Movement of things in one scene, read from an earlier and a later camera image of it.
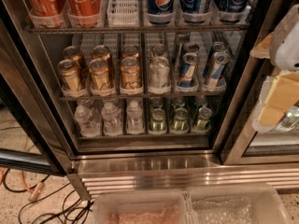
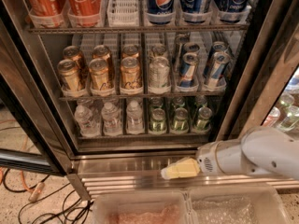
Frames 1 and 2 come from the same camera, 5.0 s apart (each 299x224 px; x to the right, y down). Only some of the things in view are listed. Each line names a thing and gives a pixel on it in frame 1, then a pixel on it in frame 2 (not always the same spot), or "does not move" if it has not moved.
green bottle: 205,113 does not move
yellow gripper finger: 284,91 → 187,167
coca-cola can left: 45,4 does not move
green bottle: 180,122 does not move
